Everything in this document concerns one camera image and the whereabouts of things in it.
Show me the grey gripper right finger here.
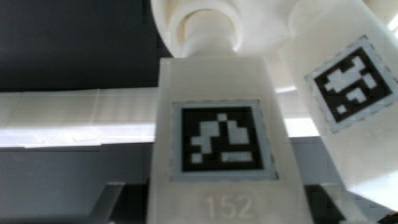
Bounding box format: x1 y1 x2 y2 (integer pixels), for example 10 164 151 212
304 184 391 224

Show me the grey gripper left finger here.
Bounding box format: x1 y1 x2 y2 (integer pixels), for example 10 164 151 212
87 182 147 224

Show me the white front fence bar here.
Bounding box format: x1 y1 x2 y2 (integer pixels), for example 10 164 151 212
0 87 325 149

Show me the white stool leg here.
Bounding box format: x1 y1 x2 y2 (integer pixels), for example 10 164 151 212
279 0 398 211
144 9 316 224

